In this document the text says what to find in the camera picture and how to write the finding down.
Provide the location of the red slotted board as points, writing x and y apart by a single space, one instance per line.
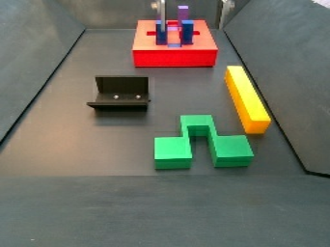
198 54

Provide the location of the right purple block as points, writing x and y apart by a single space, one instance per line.
183 12

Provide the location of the long yellow block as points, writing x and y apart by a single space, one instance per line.
251 111

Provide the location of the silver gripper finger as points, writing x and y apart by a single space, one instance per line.
227 6
158 5

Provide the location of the left blue block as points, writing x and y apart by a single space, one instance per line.
160 33

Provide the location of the green zigzag block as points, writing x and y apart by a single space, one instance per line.
230 150

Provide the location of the black angle bracket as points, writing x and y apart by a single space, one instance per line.
120 91

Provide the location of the blue block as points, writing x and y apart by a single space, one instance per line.
160 33
187 31

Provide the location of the right blue block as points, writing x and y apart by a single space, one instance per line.
187 31

